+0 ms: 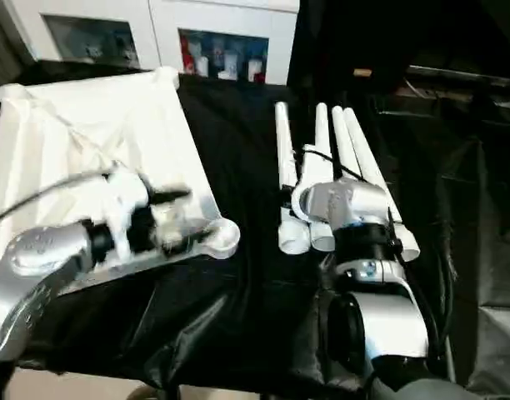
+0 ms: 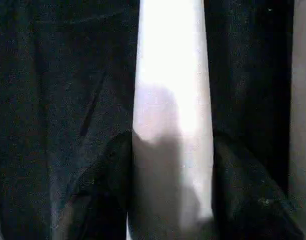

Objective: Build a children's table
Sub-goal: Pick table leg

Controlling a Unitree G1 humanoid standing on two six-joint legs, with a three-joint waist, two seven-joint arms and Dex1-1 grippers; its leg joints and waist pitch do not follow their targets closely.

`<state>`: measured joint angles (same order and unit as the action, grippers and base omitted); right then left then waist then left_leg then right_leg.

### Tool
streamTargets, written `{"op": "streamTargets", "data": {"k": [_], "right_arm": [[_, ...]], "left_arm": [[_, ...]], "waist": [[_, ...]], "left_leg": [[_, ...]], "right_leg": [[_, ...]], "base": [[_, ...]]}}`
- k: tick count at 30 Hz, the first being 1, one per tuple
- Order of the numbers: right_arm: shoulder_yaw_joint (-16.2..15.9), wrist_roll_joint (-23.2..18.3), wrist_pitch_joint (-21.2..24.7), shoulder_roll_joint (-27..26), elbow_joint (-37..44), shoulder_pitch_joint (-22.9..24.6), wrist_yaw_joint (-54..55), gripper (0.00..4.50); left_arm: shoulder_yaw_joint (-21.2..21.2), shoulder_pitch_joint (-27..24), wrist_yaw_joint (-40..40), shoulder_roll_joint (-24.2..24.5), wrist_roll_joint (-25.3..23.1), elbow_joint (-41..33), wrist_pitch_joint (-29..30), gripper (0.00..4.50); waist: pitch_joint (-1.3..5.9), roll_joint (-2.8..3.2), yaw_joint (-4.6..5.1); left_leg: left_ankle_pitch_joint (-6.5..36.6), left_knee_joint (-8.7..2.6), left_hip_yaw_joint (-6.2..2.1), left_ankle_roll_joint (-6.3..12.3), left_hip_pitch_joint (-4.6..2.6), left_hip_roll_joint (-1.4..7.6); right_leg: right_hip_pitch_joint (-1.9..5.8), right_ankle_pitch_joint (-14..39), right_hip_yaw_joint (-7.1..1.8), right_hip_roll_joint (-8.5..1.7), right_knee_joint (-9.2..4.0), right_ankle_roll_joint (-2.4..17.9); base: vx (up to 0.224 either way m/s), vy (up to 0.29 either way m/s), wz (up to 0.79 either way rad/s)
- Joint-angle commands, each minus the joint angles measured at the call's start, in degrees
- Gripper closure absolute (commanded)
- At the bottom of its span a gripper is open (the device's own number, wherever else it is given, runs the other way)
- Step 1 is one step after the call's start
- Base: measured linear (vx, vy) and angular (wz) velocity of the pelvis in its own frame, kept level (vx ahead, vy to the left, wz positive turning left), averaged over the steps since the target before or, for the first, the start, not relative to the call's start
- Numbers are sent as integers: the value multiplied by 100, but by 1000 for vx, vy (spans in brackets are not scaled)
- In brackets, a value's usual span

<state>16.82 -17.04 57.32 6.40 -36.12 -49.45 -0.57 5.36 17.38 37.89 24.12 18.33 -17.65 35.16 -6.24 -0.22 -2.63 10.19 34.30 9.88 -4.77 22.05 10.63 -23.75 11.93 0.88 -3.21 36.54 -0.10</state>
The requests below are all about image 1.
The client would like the white plastic table leg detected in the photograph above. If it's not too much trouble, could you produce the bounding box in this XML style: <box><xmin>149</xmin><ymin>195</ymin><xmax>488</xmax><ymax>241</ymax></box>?
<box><xmin>307</xmin><ymin>102</ymin><xmax>336</xmax><ymax>251</ymax></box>
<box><xmin>273</xmin><ymin>101</ymin><xmax>313</xmax><ymax>255</ymax></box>
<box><xmin>330</xmin><ymin>106</ymin><xmax>367</xmax><ymax>184</ymax></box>
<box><xmin>342</xmin><ymin>107</ymin><xmax>421</xmax><ymax>263</ymax></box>

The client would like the white plastic table top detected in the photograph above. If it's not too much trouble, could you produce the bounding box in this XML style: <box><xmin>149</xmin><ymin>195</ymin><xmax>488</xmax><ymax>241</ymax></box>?
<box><xmin>0</xmin><ymin>66</ymin><xmax>242</xmax><ymax>288</ymax></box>

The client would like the black mat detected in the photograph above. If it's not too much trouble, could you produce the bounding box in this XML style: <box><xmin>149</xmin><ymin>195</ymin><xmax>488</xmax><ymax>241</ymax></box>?
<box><xmin>0</xmin><ymin>57</ymin><xmax>510</xmax><ymax>400</ymax></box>

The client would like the red object behind glass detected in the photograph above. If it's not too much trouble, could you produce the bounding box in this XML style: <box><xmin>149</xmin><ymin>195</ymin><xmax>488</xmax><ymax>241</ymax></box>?
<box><xmin>179</xmin><ymin>35</ymin><xmax>196</xmax><ymax>73</ymax></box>

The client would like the white cabinet with glass doors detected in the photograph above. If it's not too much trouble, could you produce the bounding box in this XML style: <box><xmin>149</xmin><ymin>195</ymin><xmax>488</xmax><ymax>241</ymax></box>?
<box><xmin>12</xmin><ymin>0</ymin><xmax>302</xmax><ymax>87</ymax></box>

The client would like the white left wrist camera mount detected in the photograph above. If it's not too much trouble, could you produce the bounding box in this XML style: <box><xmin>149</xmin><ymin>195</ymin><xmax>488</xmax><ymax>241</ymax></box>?
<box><xmin>99</xmin><ymin>169</ymin><xmax>156</xmax><ymax>260</ymax></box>

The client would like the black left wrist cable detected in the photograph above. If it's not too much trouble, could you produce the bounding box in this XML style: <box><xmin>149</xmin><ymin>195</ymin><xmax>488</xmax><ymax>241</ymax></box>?
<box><xmin>0</xmin><ymin>164</ymin><xmax>119</xmax><ymax>227</ymax></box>

